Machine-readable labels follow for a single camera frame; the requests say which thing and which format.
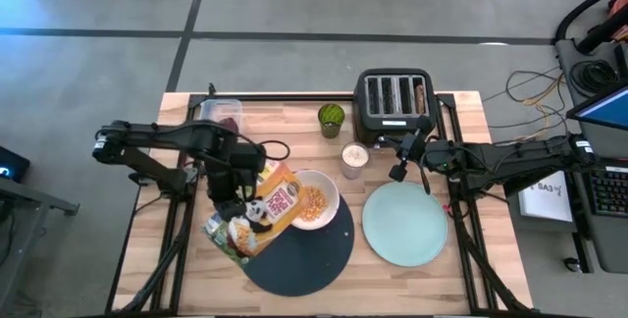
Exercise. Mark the green drinking cup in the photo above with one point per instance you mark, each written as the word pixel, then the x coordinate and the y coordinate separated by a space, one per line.
pixel 331 119

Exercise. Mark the laptop with blue screen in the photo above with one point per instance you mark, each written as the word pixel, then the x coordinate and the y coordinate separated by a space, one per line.
pixel 606 109

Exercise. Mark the black backlit keyboard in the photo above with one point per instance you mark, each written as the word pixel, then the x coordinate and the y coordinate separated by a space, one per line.
pixel 611 193

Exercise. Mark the brown toast slice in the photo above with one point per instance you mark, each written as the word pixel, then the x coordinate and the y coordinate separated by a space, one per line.
pixel 420 99

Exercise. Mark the orange cardboard cereal box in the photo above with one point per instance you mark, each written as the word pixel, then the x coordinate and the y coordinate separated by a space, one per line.
pixel 282 200

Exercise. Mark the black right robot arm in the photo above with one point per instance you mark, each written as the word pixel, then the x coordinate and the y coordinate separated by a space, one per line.
pixel 515 158

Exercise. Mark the white paper sheet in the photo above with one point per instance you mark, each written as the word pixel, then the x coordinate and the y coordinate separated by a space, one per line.
pixel 544 197

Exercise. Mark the white ceramic bowl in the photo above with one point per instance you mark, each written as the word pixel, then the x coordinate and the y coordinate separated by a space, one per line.
pixel 329 185

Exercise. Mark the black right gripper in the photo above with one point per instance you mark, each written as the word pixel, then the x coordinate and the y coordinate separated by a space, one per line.
pixel 409 147

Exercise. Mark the black device with blue light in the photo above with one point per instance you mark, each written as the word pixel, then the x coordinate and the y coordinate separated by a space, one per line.
pixel 11 163

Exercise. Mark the light blue round plate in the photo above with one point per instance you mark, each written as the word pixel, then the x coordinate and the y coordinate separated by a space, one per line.
pixel 404 225

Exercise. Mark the yellow cereal puffs heap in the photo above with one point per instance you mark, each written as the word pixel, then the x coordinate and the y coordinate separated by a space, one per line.
pixel 314 204

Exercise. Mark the clear plastic container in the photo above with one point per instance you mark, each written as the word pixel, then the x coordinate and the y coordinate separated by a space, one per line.
pixel 221 109

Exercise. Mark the black four-slot toaster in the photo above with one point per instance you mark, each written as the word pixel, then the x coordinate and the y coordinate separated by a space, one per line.
pixel 392 124

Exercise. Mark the grey side desk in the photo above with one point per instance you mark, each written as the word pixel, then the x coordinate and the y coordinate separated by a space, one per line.
pixel 613 239

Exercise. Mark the dark woven round placemat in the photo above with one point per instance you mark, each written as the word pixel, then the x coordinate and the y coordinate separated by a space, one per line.
pixel 304 264

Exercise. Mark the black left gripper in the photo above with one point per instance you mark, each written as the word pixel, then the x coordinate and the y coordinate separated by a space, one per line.
pixel 228 185

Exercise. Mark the dark red fruit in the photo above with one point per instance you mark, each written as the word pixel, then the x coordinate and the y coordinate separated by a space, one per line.
pixel 228 124

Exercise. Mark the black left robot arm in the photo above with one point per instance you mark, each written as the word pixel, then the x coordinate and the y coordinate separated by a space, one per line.
pixel 147 134

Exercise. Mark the glass of milk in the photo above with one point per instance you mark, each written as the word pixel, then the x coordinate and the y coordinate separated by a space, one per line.
pixel 355 158

